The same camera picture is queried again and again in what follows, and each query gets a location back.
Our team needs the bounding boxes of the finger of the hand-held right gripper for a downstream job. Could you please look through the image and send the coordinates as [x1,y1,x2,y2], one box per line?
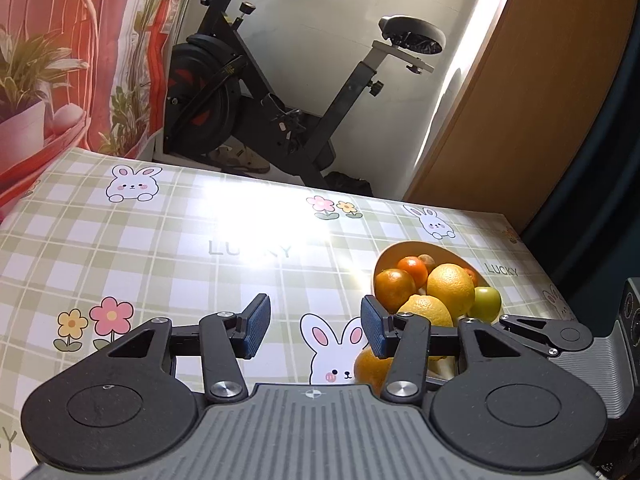
[498,313,594,359]

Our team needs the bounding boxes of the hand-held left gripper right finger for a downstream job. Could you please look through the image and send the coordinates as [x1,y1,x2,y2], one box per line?
[360,294,523,404]

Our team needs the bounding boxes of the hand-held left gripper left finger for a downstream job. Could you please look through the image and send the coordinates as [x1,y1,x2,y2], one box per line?
[106,293,272,403]

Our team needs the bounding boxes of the green-tinged orange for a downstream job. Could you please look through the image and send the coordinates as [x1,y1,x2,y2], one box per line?
[374,268,417,311]

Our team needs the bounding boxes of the yellow lemon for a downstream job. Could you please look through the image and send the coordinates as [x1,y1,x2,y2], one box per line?
[426,263,476,319]
[397,294,454,332]

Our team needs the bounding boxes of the small mandarin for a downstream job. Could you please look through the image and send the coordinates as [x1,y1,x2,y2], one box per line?
[397,256,430,289]

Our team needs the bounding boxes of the green apple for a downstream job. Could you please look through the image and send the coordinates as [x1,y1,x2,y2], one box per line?
[467,286,502,322]

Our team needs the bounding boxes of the cream round plate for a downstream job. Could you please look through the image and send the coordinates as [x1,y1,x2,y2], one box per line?
[372,240,502,382]

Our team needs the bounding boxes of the plaid bunny tablecloth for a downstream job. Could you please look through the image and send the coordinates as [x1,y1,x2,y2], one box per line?
[0,147,582,463]

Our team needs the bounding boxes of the black bag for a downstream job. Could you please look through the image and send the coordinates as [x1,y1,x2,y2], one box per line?
[324,171,375,197]

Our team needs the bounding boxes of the dark blue curtain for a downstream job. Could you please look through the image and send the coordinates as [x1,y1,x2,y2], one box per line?
[519,0,640,313]

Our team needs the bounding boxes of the brown sandals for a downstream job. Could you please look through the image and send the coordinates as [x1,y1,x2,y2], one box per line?
[206,144,272,175]

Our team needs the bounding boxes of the wooden cabinet panel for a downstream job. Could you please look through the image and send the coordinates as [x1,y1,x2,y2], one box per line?
[401,0,637,237]

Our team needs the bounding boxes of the black exercise bike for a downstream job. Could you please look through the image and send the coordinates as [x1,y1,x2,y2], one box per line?
[164,0,447,192]

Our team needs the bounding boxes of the pink printed wall backdrop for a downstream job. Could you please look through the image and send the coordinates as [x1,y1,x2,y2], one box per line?
[0,0,195,223]

